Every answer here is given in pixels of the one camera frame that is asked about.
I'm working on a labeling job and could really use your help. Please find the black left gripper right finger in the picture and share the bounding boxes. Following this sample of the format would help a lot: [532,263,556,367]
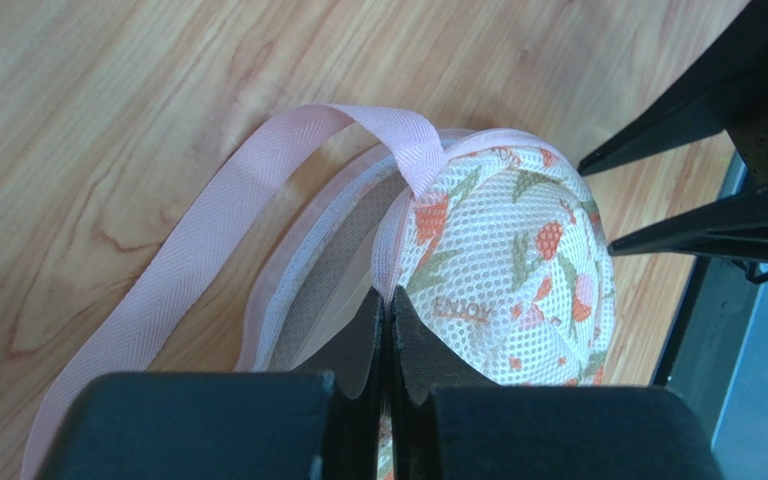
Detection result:
[390,289,722,479]

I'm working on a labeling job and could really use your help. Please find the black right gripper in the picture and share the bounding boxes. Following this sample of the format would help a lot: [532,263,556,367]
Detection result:
[578,1,768,263]

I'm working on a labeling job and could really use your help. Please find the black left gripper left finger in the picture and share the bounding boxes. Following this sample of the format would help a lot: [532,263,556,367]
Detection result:
[38,291,384,479]

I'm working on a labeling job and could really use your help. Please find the floral mesh laundry bag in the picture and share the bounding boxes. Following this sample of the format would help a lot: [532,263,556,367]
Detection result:
[21,105,616,479]

